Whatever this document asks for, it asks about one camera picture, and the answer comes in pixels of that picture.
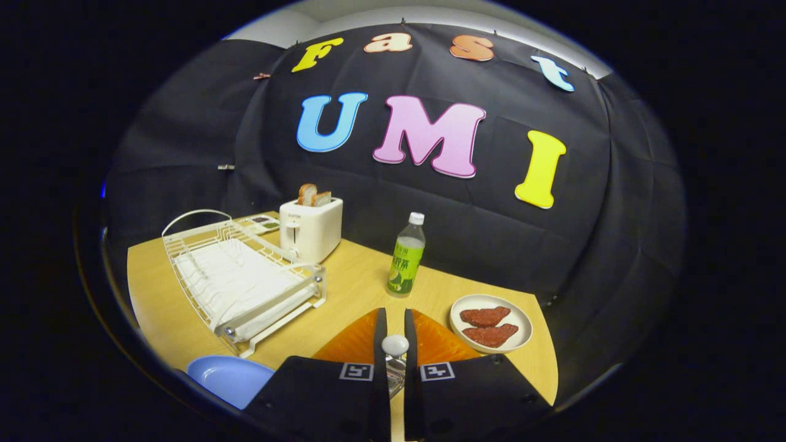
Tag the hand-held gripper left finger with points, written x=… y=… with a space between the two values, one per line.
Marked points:
x=382 y=393

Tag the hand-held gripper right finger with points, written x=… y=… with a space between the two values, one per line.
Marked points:
x=410 y=393

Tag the blue plate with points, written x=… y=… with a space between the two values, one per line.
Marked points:
x=227 y=377

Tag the white plate with meat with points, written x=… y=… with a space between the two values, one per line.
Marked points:
x=522 y=316

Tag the white divided spice dish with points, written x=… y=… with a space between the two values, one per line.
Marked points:
x=261 y=220

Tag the red meat piece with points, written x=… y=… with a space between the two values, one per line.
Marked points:
x=485 y=316
x=491 y=336

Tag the green label drink bottle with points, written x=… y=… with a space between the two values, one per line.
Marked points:
x=405 y=264

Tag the white toaster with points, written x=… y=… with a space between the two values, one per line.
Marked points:
x=316 y=230

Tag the black backdrop cloth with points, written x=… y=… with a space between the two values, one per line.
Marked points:
x=479 y=215

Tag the bread slice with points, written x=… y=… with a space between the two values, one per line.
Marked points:
x=322 y=199
x=307 y=194

